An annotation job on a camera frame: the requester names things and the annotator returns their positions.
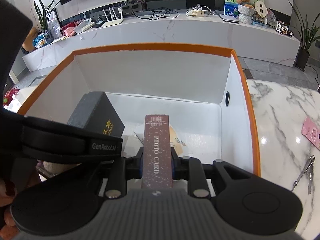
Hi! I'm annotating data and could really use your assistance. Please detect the brown photo card box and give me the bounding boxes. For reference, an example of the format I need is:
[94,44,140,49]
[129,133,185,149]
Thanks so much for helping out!
[142,114,173,190]

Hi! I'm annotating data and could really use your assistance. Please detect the cream bear plush with flowers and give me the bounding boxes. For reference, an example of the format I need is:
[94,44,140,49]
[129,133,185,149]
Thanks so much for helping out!
[36,161,77,179]

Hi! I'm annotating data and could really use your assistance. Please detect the red feather toy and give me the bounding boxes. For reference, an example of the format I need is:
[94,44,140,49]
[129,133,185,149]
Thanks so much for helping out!
[3,88,20,106]

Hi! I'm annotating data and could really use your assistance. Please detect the black gift box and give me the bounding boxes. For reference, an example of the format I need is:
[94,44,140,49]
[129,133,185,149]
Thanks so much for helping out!
[67,92,125,138]

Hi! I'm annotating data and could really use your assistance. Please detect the orange storage box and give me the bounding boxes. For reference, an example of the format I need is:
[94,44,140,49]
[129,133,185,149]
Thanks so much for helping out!
[18,43,261,175]

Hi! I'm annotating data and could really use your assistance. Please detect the potted plant left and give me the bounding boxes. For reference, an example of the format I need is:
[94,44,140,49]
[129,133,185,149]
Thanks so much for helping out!
[34,0,62,44]

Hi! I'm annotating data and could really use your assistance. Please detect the pink card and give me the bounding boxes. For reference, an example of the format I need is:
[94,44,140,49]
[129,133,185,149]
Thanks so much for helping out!
[301,116,320,150]

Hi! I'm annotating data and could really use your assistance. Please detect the white wifi router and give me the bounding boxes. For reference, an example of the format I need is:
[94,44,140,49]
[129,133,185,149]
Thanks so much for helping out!
[101,5,124,28]

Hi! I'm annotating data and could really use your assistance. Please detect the white power strip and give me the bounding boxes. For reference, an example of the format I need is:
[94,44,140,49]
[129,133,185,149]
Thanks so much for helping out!
[185,4,215,17]

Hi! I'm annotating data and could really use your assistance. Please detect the white woven pots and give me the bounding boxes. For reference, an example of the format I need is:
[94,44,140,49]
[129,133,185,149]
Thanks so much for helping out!
[238,4,254,24]

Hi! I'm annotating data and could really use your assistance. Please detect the black white cow pattern item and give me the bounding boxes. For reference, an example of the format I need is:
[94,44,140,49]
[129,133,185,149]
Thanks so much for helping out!
[276,21,293,37]

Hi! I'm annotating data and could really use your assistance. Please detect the potted green plant right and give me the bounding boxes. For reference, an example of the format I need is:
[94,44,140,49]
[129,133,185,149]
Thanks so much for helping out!
[289,2,320,72]

